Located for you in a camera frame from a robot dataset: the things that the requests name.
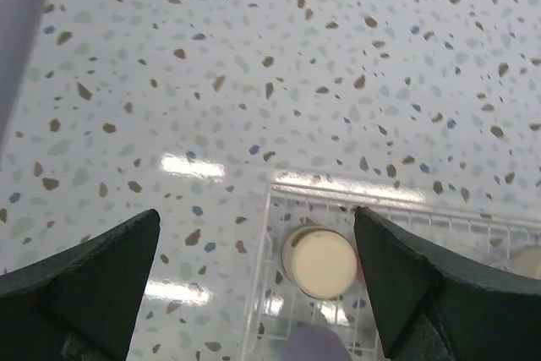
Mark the cream steel cup brown band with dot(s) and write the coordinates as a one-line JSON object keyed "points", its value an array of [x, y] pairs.
{"points": [[528, 261]]}

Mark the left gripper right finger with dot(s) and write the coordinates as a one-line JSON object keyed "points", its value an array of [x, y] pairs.
{"points": [[430, 303]]}

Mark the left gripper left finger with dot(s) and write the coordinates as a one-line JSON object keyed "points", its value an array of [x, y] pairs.
{"points": [[81, 303]]}

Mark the purple plastic cup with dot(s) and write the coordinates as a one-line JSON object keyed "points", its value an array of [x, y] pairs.
{"points": [[314, 343]]}

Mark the red plastic cup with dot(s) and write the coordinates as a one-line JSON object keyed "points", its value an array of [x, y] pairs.
{"points": [[360, 275]]}

